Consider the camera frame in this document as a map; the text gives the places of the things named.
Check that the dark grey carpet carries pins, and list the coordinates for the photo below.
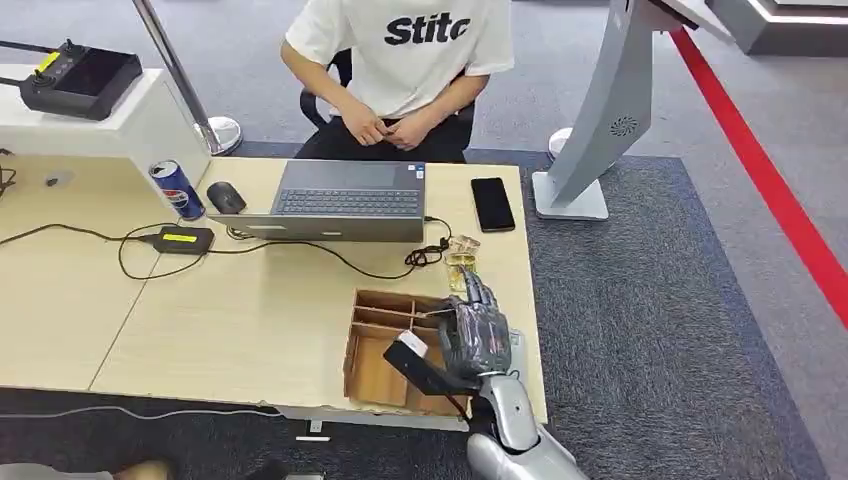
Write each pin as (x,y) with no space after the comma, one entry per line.
(649,318)

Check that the white cabinet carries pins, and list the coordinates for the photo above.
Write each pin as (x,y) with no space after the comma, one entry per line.
(142,132)

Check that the black smartphone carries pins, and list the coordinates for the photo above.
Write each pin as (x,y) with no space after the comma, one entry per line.
(493,204)

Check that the black remote controller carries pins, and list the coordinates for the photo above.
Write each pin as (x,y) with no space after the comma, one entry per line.
(83,83)

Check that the grey display platform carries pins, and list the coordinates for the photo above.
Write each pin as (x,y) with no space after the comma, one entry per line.
(788,26)

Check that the black power adapter yellow label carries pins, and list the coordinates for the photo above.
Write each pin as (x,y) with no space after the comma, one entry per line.
(182,239)

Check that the grey kiosk stand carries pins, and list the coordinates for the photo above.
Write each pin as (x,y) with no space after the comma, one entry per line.
(606,112)

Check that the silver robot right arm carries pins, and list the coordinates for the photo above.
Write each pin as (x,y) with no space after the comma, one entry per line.
(517,430)

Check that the blue pepsi can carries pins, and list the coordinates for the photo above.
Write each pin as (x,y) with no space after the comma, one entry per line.
(177,191)

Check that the red floor tape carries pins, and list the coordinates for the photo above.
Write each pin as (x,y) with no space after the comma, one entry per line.
(762,179)

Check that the person's left hand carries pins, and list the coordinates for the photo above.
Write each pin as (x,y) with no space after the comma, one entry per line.
(411,134)

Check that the person's right hand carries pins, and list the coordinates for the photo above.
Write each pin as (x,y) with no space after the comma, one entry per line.
(366,126)

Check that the grey laptop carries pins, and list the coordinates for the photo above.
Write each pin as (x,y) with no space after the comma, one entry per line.
(348,199)

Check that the wooden card box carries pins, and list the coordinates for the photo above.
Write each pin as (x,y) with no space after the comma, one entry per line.
(374,371)

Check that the chrome stanchion pole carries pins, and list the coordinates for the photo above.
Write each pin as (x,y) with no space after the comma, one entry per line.
(173,73)

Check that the white round base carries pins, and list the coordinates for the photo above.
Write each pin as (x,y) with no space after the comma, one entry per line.
(558,142)

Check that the person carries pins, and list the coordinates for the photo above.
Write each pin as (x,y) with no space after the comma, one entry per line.
(404,60)

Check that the black computer mouse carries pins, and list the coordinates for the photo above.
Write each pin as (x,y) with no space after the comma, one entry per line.
(226,197)

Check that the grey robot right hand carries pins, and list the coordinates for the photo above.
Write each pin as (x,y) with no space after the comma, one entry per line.
(476,338)

